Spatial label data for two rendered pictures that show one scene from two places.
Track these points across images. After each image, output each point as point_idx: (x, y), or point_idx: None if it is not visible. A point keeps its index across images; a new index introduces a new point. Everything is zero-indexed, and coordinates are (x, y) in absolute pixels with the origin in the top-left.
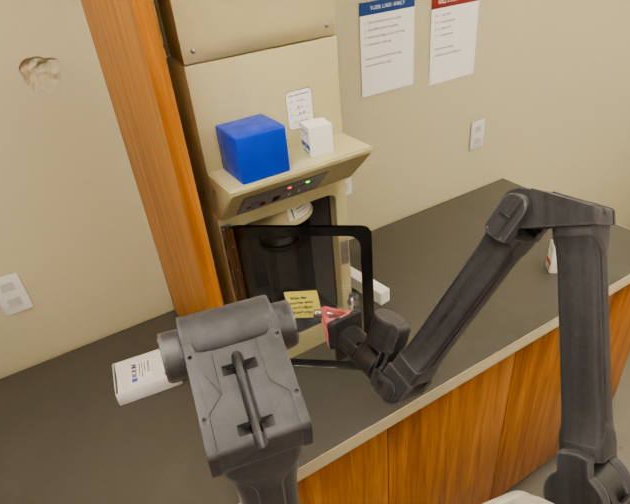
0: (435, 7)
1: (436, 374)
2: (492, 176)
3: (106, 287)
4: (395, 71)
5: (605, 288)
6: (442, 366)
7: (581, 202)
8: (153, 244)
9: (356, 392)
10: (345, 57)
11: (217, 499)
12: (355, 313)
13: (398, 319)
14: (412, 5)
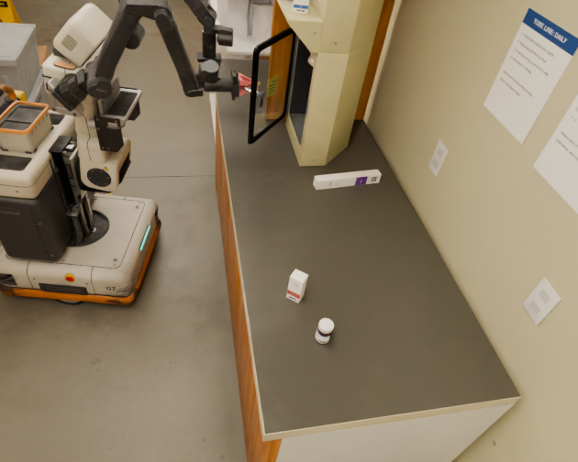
0: None
1: (236, 177)
2: (527, 384)
3: None
4: (516, 111)
5: (114, 21)
6: (239, 181)
7: None
8: (379, 73)
9: (247, 148)
10: (494, 52)
11: (224, 102)
12: (233, 73)
13: (207, 69)
14: (571, 53)
